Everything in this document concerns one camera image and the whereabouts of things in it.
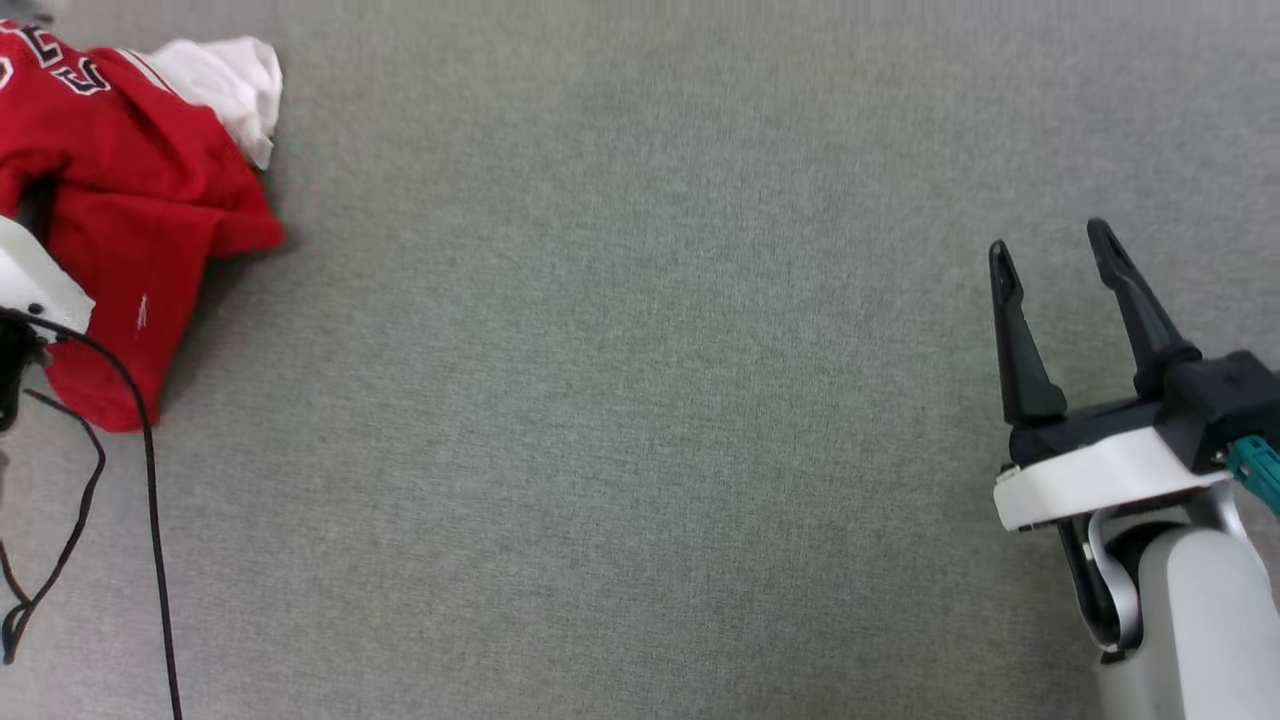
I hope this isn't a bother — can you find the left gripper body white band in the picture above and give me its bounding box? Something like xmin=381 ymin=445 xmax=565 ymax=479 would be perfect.
xmin=0 ymin=215 xmax=96 ymax=433

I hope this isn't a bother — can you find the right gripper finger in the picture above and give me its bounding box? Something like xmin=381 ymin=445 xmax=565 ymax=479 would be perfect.
xmin=1086 ymin=218 xmax=1202 ymax=400
xmin=988 ymin=240 xmax=1069 ymax=427

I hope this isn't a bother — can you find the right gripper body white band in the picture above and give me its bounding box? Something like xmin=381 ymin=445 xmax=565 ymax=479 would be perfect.
xmin=993 ymin=398 xmax=1236 ymax=533

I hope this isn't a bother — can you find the red jersey with white sleeves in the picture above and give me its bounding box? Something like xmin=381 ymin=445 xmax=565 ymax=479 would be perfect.
xmin=0 ymin=20 xmax=288 ymax=434

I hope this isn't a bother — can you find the grey fabric sofa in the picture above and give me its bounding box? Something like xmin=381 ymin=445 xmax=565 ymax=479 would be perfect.
xmin=0 ymin=0 xmax=1280 ymax=720

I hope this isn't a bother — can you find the teal right camera connector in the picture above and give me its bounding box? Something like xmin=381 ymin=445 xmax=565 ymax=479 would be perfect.
xmin=1225 ymin=435 xmax=1280 ymax=518

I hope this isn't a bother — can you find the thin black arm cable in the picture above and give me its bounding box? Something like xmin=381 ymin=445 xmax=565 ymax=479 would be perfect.
xmin=0 ymin=390 xmax=108 ymax=666

